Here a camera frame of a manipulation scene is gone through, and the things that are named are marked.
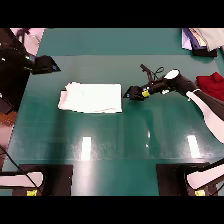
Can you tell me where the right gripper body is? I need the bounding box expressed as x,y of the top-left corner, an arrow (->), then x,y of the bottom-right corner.
123,85 -> 152,101

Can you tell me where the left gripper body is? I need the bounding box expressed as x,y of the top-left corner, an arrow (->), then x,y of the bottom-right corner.
31,55 -> 62,76

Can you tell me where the white garment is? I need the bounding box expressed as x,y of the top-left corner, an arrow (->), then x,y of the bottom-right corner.
57,81 -> 124,115

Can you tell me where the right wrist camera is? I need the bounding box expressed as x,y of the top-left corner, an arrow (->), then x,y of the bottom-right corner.
139,63 -> 158,85

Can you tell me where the red garment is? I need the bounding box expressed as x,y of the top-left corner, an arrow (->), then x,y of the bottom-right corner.
195,71 -> 224,102

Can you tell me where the beige garment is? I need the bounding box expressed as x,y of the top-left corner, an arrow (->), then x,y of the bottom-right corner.
191,28 -> 224,53

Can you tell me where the purple garment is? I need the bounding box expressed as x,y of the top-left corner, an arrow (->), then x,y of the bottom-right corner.
181,28 -> 202,51

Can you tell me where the black garment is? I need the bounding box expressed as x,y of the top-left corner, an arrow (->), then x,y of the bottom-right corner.
192,47 -> 218,58

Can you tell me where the black cable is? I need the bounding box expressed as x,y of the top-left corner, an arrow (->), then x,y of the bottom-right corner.
152,66 -> 166,80
0,145 -> 46,196

